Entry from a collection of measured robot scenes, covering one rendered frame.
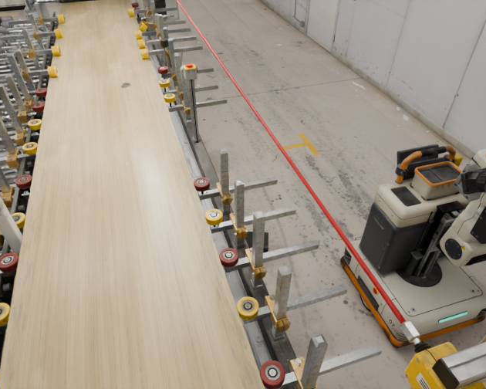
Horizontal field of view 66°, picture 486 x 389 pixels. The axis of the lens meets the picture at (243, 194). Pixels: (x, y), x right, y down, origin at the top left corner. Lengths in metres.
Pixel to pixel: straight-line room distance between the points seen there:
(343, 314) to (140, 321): 1.46
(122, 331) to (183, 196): 0.72
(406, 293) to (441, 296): 0.20
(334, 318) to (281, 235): 0.75
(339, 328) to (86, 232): 1.56
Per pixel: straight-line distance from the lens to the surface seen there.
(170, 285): 1.50
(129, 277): 1.56
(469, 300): 2.52
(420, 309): 2.36
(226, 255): 1.56
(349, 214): 3.14
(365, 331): 2.51
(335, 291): 1.57
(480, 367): 0.52
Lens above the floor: 2.10
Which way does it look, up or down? 41 degrees down
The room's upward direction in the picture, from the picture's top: straight up
